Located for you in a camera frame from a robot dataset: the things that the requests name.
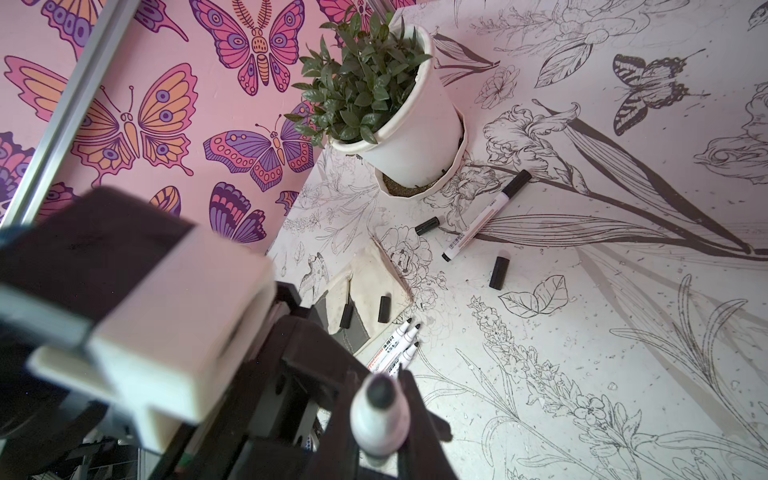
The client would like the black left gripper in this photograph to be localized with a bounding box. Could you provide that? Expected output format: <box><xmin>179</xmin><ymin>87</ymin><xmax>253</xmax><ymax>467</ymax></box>
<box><xmin>149</xmin><ymin>281</ymin><xmax>454</xmax><ymax>480</ymax></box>

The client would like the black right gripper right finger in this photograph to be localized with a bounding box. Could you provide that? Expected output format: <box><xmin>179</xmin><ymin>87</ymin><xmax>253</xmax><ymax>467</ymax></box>
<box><xmin>397</xmin><ymin>370</ymin><xmax>457</xmax><ymax>480</ymax></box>

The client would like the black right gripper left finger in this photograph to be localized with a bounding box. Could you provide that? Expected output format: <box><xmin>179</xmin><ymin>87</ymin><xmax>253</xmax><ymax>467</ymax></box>
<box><xmin>301</xmin><ymin>371</ymin><xmax>360</xmax><ymax>479</ymax></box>

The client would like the white marker pen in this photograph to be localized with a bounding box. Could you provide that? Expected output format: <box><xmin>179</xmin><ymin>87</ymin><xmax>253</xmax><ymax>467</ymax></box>
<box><xmin>350</xmin><ymin>373</ymin><xmax>411</xmax><ymax>462</ymax></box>
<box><xmin>441</xmin><ymin>170</ymin><xmax>532</xmax><ymax>262</ymax></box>
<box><xmin>368</xmin><ymin>318</ymin><xmax>421</xmax><ymax>373</ymax></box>
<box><xmin>387</xmin><ymin>341</ymin><xmax>420</xmax><ymax>378</ymax></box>

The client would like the black pen cap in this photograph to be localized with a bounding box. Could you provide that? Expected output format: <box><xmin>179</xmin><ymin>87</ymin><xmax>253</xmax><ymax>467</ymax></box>
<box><xmin>339</xmin><ymin>300</ymin><xmax>355</xmax><ymax>330</ymax></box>
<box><xmin>489</xmin><ymin>251</ymin><xmax>511</xmax><ymax>291</ymax></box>
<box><xmin>377</xmin><ymin>294</ymin><xmax>392</xmax><ymax>324</ymax></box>
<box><xmin>414</xmin><ymin>216</ymin><xmax>440</xmax><ymax>236</ymax></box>

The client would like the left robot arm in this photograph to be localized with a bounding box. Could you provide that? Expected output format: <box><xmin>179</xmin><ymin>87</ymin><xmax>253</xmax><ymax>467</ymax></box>
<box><xmin>1</xmin><ymin>187</ymin><xmax>454</xmax><ymax>479</ymax></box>

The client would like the black pen cap on glove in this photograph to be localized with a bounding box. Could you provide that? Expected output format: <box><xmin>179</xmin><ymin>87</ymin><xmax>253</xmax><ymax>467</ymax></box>
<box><xmin>377</xmin><ymin>294</ymin><xmax>392</xmax><ymax>324</ymax></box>
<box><xmin>339</xmin><ymin>300</ymin><xmax>355</xmax><ymax>330</ymax></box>

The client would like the white pot saucer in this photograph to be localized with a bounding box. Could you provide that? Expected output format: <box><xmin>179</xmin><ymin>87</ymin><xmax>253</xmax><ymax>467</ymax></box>
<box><xmin>374</xmin><ymin>107</ymin><xmax>469</xmax><ymax>200</ymax></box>

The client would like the white plant pot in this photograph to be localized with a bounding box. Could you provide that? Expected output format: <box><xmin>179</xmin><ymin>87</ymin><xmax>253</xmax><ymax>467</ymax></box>
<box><xmin>328</xmin><ymin>58</ymin><xmax>467</xmax><ymax>199</ymax></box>

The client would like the green potted plant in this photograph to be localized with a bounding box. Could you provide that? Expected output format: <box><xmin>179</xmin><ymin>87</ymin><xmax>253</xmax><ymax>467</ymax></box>
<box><xmin>286</xmin><ymin>14</ymin><xmax>431</xmax><ymax>146</ymax></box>

